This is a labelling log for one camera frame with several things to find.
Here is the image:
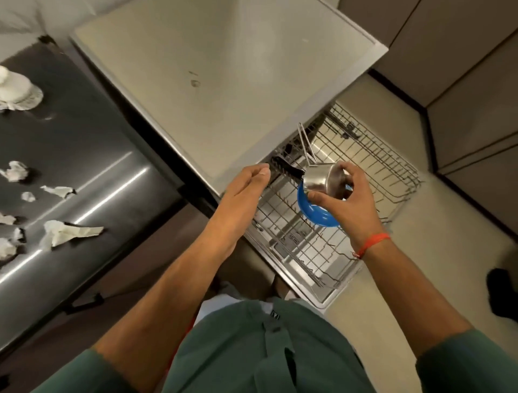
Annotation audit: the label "person's right hand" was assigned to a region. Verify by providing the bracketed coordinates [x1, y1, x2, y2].
[307, 161, 385, 254]

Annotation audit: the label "person's left hand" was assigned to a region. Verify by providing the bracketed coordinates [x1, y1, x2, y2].
[206, 164, 271, 254]

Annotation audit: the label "blue frying pan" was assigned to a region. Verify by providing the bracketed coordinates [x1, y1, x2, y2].
[271, 155, 345, 228]

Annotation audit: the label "large black steel cup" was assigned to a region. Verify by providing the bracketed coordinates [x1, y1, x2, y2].
[297, 123, 348, 200]

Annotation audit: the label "wire dish rack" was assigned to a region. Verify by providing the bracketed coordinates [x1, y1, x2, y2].
[242, 101, 422, 290]

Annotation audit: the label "silver dishwasher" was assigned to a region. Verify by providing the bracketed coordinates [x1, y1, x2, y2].
[69, 0, 389, 310]

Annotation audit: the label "white paper scraps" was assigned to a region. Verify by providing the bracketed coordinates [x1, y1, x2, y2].
[0, 160, 105, 262]

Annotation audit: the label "white patterned ceramic jar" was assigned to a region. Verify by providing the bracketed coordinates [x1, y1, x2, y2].
[0, 65, 44, 111]

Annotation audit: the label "person's left forearm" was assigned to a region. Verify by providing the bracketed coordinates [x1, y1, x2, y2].
[93, 234, 243, 393]

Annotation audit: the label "person's right forearm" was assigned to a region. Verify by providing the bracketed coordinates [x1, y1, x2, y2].
[360, 239, 472, 359]

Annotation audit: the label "orange thread wristband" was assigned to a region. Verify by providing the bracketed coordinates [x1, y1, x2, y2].
[352, 233, 391, 260]

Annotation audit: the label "green shirt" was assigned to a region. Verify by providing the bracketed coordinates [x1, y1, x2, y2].
[32, 297, 518, 393]

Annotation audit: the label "black cabinet handle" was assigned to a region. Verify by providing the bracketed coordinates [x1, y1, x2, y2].
[64, 293, 105, 316]

